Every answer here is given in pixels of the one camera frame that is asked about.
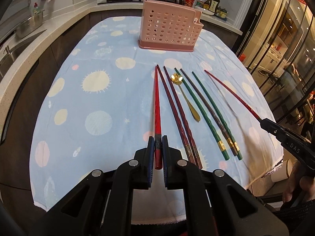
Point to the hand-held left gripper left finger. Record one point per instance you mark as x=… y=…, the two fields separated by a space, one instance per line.
x=150 y=167

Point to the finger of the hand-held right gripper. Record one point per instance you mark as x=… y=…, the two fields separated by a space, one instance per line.
x=278 y=129

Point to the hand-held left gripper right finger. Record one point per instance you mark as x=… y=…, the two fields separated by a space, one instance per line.
x=166 y=167

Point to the red chopstick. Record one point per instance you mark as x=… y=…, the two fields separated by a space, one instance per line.
x=157 y=118
x=233 y=95

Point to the maroon chopstick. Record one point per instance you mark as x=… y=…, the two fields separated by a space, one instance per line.
x=173 y=113
x=181 y=113

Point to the gold spoon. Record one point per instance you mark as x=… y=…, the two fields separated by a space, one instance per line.
x=193 y=111

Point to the green chopstick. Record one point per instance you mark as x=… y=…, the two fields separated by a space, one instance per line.
x=214 y=108
x=199 y=108

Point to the pink utensil basket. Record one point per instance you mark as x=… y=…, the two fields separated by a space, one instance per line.
x=169 y=27

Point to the person's right hand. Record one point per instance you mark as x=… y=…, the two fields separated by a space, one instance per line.
x=292 y=182

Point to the white paper cup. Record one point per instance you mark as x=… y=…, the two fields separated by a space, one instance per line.
x=280 y=173

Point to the blue printed tablecloth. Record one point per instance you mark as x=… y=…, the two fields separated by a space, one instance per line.
x=103 y=103

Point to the glass sliding door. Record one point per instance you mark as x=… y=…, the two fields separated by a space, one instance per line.
x=275 y=41

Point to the small seasoning jar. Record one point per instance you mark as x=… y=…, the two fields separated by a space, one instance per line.
x=219 y=12
x=224 y=13

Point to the dark soy sauce bottle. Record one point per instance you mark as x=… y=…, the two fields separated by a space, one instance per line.
x=215 y=6

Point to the white plate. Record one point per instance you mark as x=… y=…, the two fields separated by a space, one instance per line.
x=205 y=11

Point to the yellow cap sauce bottle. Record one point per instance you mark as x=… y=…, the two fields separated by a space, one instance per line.
x=208 y=3

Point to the red instant noodle cup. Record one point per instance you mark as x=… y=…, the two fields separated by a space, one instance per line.
x=189 y=2

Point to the steel sink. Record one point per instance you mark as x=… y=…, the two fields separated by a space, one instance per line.
x=19 y=44

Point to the chrome faucet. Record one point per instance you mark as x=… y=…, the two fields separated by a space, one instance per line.
x=7 y=50

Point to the steel pot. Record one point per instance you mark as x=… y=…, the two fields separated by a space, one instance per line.
x=29 y=25

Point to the green dish soap bottle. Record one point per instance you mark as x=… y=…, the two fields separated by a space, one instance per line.
x=36 y=9

